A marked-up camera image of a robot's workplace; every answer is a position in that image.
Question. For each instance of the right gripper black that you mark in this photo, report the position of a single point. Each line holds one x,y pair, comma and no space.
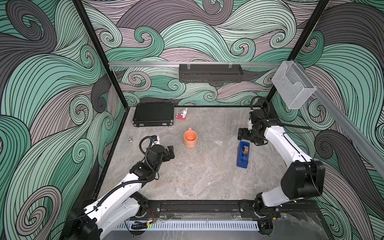
243,131

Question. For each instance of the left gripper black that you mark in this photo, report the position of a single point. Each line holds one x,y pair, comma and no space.
166,157

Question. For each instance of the blue tape dispenser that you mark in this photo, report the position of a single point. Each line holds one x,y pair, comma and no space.
242,161

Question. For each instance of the orange ceramic mug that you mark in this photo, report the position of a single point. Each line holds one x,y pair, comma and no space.
190,138

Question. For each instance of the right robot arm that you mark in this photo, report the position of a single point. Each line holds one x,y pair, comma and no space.
304,177

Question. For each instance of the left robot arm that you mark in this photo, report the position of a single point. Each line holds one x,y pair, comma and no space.
97,220

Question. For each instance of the clear tape roll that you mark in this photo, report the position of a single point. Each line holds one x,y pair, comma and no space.
245,150

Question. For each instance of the black hard case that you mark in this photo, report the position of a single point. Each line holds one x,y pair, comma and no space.
154,115

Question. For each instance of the small pink white figurine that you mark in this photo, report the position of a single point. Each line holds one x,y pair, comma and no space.
182,115

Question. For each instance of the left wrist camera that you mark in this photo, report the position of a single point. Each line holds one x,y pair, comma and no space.
155,139

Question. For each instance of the clear acrylic wall bin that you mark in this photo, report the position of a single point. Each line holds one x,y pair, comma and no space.
293,84

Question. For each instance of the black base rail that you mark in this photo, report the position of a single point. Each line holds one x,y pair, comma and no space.
244,208

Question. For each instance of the black perforated wall shelf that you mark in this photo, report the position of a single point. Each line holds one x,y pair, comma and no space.
213,74

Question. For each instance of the white slotted cable duct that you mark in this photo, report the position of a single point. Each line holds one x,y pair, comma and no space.
204,226

